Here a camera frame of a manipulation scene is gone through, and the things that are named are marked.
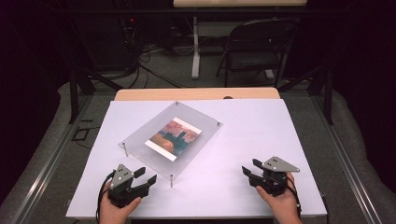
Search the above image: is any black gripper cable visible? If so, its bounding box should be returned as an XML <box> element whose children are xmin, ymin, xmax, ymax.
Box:
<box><xmin>95</xmin><ymin>170</ymin><xmax>117</xmax><ymax>224</ymax></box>
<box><xmin>285</xmin><ymin>176</ymin><xmax>303</xmax><ymax>218</ymax></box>

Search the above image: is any black metal stand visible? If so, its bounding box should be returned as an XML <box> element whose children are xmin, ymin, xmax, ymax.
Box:
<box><xmin>277</xmin><ymin>61</ymin><xmax>334</xmax><ymax>126</ymax></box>
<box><xmin>67</xmin><ymin>64</ymin><xmax>124</xmax><ymax>125</ymax></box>

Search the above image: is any bundle of floor cables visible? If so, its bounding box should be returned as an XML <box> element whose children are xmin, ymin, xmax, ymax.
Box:
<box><xmin>120</xmin><ymin>17</ymin><xmax>185</xmax><ymax>91</ymax></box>

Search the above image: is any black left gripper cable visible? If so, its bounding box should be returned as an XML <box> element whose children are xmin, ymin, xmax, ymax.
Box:
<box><xmin>95</xmin><ymin>170</ymin><xmax>117</xmax><ymax>224</ymax></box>

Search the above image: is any person's right hand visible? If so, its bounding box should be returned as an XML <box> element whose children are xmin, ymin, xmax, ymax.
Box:
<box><xmin>255</xmin><ymin>173</ymin><xmax>304</xmax><ymax>224</ymax></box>

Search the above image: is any colourful landscape picture card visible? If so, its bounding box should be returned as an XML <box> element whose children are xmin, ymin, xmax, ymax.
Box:
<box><xmin>144</xmin><ymin>117</ymin><xmax>203</xmax><ymax>162</ymax></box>

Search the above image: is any clear acrylic photo frame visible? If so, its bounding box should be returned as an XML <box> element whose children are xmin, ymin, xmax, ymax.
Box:
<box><xmin>118</xmin><ymin>100</ymin><xmax>224</xmax><ymax>189</ymax></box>

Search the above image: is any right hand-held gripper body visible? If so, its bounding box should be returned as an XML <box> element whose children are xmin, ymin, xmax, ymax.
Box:
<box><xmin>248</xmin><ymin>156</ymin><xmax>301</xmax><ymax>198</ymax></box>

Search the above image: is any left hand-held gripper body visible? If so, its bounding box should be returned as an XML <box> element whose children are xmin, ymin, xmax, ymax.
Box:
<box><xmin>106</xmin><ymin>163</ymin><xmax>150</xmax><ymax>209</ymax></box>

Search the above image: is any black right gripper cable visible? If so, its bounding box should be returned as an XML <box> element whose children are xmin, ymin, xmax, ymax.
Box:
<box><xmin>285</xmin><ymin>176</ymin><xmax>303</xmax><ymax>218</ymax></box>

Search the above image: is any person's left hand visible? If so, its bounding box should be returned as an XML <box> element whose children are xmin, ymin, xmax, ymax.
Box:
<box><xmin>99</xmin><ymin>182</ymin><xmax>143</xmax><ymax>224</ymax></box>

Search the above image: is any white background desk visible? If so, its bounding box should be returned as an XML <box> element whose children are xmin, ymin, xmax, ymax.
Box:
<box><xmin>173</xmin><ymin>0</ymin><xmax>308</xmax><ymax>80</ymax></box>

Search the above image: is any aluminium floor rail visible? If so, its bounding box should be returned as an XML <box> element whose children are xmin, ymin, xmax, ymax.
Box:
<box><xmin>8</xmin><ymin>93</ymin><xmax>94</xmax><ymax>224</ymax></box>
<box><xmin>310</xmin><ymin>92</ymin><xmax>388</xmax><ymax>224</ymax></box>

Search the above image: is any black folding chair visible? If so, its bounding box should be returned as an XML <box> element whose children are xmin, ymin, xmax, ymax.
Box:
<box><xmin>216</xmin><ymin>18</ymin><xmax>301</xmax><ymax>89</ymax></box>

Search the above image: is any light wooden table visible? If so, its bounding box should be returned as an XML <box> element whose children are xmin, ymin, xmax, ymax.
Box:
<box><xmin>114</xmin><ymin>87</ymin><xmax>280</xmax><ymax>101</ymax></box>

